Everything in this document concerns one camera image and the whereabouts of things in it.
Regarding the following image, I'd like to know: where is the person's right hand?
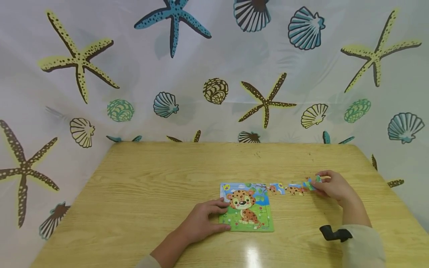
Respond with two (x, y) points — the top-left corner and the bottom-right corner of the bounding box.
(310, 170), (358, 207)

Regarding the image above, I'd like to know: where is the person's left hand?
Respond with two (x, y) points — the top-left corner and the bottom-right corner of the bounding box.
(178, 198), (232, 245)

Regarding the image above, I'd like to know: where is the green blue puzzle piece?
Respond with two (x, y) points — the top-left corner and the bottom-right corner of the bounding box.
(302, 176), (323, 192)

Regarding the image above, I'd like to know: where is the leopard jigsaw puzzle board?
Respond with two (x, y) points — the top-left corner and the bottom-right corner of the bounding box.
(218, 182), (275, 233)

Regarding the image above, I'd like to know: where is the person's right forearm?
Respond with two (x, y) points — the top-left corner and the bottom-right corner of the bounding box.
(337, 196), (387, 268)

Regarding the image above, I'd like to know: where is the person's left forearm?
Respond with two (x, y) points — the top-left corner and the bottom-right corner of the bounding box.
(135, 230), (193, 268)

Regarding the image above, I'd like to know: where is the spotted leopard puzzle piece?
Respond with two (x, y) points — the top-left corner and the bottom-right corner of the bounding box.
(285, 184), (306, 196)

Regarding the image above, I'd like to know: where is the black wrist band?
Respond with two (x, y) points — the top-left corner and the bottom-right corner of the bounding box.
(318, 224), (353, 243)

